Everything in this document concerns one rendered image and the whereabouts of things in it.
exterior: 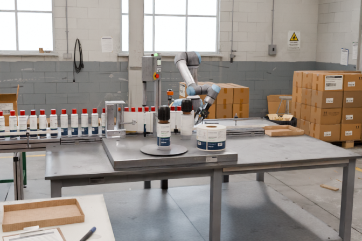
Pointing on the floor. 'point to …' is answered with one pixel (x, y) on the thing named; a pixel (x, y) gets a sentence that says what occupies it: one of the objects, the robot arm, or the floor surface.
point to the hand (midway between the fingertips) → (195, 123)
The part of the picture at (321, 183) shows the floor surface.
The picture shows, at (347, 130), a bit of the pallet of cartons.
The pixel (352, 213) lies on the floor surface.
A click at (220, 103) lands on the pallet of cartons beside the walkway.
